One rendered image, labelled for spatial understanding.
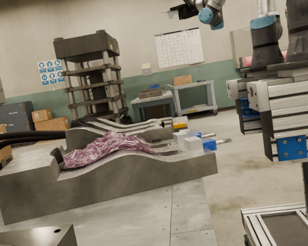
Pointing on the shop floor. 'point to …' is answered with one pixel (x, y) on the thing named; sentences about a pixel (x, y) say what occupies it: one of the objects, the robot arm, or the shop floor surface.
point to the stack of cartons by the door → (49, 122)
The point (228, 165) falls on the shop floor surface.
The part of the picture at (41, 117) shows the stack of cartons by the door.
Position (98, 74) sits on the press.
